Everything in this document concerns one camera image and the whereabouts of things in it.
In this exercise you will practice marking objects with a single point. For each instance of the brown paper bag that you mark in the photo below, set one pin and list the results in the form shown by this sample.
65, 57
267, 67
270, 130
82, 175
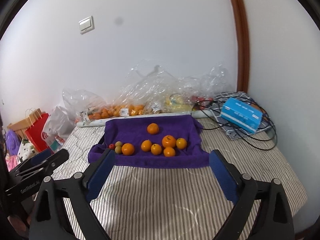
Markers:
18, 126

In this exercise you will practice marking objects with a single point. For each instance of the person's left hand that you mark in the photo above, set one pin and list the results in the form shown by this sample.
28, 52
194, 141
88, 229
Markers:
16, 223

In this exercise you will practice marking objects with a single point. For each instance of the red cherry tomato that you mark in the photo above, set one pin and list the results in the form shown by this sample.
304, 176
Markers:
111, 146

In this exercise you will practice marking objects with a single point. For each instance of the pink cloth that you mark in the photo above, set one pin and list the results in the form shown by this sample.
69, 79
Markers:
11, 163

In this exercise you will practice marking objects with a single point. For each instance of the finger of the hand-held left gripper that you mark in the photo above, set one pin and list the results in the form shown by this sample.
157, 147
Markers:
57, 157
41, 156

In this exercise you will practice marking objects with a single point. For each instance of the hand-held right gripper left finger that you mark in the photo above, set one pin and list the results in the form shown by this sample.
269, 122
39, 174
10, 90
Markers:
100, 175

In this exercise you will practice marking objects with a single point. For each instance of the blue tissue pack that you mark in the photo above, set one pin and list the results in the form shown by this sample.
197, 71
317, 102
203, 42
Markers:
241, 115

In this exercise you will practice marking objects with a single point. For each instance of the small green fruit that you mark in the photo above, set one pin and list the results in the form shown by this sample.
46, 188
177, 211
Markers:
118, 143
118, 150

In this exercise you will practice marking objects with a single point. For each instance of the purple fluffy item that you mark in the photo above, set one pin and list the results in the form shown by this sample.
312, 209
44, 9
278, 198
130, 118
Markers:
12, 140

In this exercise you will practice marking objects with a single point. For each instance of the yellowish orange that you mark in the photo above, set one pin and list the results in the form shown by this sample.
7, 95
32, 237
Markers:
181, 143

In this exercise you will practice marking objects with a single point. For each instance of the white floral cloth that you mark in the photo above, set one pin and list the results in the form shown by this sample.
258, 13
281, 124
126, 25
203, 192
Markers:
25, 151

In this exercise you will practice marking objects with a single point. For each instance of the clear bag of yellow fruit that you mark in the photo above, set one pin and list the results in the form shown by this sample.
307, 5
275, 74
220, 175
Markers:
175, 102

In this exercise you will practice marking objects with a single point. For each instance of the large wrinkled orange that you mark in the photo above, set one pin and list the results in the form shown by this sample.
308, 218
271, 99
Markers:
168, 141

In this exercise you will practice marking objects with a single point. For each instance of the white plastic bag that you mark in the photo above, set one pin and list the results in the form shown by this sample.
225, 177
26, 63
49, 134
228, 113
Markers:
58, 125

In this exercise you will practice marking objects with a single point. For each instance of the striped mattress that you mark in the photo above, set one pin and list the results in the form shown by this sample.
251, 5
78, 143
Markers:
162, 192

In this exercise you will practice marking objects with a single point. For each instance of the purple towel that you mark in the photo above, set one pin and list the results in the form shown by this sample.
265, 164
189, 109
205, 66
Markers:
175, 127

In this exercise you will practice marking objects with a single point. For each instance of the empty clear plastic bag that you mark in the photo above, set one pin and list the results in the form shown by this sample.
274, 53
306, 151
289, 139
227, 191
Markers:
77, 98

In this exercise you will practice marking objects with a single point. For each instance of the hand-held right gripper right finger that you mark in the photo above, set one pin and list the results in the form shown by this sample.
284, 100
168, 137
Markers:
223, 177

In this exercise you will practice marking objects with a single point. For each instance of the brown wooden door frame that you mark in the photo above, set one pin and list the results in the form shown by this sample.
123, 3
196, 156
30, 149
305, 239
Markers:
241, 42

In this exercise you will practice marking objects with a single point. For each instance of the orange with stem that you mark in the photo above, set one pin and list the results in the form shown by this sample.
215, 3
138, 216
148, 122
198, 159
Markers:
156, 149

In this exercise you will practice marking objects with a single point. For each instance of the dark patterned cloth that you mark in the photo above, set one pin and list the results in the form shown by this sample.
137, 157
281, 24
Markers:
231, 135

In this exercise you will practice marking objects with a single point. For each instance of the white light switch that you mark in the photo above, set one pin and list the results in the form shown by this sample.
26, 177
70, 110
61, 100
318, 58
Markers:
86, 25

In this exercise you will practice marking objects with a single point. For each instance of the clear bag of oranges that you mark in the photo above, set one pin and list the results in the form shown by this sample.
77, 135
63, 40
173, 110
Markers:
130, 110

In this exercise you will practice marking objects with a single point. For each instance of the red paper bag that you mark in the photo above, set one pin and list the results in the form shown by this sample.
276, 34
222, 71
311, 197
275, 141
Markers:
36, 135

